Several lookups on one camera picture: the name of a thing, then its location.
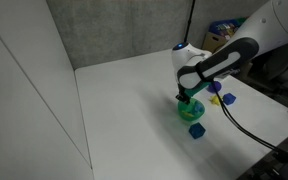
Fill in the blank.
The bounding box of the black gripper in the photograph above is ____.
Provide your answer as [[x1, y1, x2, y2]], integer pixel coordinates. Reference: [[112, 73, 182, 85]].
[[176, 84, 197, 103]]

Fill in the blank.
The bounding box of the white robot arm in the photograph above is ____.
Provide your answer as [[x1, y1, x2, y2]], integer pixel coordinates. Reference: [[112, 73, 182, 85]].
[[171, 0, 288, 104]]

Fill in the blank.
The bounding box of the yellow toy in bowl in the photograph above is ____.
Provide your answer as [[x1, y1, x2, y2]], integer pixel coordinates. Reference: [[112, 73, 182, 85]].
[[181, 111, 194, 118]]

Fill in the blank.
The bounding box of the green plastic bowl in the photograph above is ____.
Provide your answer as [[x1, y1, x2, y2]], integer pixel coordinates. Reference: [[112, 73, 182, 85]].
[[177, 98, 205, 124]]

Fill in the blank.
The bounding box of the blue toy in bowl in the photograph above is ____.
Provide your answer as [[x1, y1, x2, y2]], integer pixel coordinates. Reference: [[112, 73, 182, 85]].
[[193, 101, 204, 114]]

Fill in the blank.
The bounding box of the teal blue cube block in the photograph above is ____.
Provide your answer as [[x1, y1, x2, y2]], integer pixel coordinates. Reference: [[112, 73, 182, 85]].
[[189, 123, 206, 139]]

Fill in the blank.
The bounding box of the dark blue cube block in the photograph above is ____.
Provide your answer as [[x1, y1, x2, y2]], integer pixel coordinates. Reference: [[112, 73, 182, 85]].
[[223, 93, 236, 105]]

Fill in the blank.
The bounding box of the yellow spiky star toy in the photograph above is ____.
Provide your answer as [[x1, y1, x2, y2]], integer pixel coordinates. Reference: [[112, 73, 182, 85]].
[[210, 95, 221, 106]]

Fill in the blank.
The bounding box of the purple ball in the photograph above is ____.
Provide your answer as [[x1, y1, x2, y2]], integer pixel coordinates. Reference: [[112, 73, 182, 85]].
[[207, 81, 222, 94]]

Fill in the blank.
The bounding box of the toy shelf with bins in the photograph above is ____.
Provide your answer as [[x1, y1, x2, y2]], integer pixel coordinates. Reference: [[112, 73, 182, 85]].
[[202, 17, 247, 53]]

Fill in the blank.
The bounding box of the black vertical pole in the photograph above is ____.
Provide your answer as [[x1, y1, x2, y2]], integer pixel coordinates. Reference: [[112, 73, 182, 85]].
[[183, 0, 196, 43]]

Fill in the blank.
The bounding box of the grey office chair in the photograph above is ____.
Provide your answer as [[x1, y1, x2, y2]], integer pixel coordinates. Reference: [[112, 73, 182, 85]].
[[247, 44, 288, 107]]

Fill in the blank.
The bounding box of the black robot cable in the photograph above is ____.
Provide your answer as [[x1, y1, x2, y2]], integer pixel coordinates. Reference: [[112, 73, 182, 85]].
[[211, 79, 288, 161]]

